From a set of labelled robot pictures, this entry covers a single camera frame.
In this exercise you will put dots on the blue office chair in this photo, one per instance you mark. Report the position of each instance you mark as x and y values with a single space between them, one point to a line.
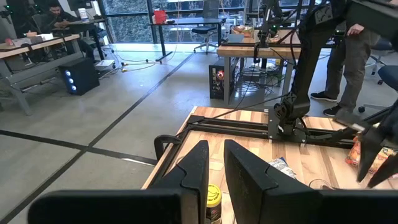
388 76

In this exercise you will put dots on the black computer tower blue lights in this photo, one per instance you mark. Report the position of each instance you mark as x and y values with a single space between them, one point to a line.
82 74

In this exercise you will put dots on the wooden work table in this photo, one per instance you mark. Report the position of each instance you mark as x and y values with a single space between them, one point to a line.
37 42
242 51

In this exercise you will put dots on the red container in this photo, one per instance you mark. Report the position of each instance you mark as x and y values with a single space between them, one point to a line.
160 16

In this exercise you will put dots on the background black robot arm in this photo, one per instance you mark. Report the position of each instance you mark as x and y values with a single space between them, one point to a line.
267 25

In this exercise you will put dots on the yellow-lid spice jar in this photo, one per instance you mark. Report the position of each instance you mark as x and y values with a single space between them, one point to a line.
214 194

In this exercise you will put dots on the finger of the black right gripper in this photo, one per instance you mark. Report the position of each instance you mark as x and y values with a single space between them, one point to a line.
387 171
370 152

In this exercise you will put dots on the orange red ramen packet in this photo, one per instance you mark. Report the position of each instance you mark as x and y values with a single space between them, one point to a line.
353 155

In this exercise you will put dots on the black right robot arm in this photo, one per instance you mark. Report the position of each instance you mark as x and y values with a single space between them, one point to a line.
306 62

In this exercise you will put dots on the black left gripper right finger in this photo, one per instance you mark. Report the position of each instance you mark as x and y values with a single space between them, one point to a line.
280 208

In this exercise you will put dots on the black office chair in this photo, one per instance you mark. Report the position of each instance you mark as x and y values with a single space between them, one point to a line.
203 29

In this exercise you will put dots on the white canister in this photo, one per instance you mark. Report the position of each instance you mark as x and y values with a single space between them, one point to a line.
83 15

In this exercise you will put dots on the person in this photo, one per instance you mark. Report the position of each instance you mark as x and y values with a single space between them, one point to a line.
57 14
351 62

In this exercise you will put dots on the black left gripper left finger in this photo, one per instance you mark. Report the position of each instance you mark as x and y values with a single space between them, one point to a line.
124 208

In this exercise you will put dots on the black computer red light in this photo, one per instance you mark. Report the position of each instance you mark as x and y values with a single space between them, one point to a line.
217 81

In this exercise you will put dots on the blue ramen packet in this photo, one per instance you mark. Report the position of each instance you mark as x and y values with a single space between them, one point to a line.
281 165

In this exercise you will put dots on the black desk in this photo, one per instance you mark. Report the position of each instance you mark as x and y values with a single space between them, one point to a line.
192 21

